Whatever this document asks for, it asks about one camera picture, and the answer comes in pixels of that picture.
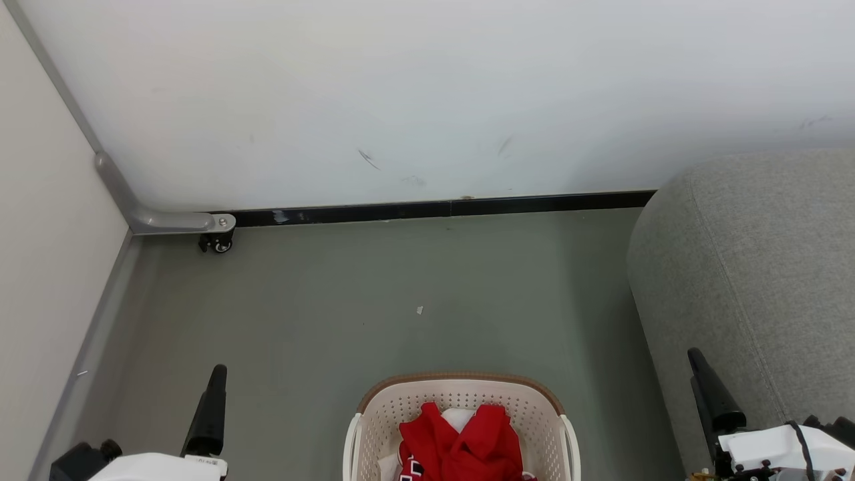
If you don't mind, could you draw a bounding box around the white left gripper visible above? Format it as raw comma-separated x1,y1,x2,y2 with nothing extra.
50,364,228,481

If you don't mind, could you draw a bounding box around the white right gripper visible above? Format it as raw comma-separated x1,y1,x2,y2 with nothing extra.
687,347,855,481

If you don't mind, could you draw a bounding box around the red white numbered jersey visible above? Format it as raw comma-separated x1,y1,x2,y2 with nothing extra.
378,408,476,481

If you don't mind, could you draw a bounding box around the plain red garment white trim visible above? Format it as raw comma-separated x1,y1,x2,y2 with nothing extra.
399,401,525,481

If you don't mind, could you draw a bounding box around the grey fabric sofa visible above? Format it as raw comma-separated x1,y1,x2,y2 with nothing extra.
626,148,855,481

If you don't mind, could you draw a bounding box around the black caster wheel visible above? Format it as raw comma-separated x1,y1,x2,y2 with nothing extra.
198,232,236,255

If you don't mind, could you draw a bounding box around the cream perforated laundry basket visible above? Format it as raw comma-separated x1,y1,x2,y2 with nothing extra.
343,372,582,481

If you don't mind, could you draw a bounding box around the black baseboard strip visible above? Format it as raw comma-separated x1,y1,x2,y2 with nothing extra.
212,190,657,228

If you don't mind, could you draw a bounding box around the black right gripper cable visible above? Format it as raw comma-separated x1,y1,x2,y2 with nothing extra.
787,421,817,481

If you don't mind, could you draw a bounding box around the grey metal partition frame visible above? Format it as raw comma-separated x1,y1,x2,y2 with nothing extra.
3,0,236,481

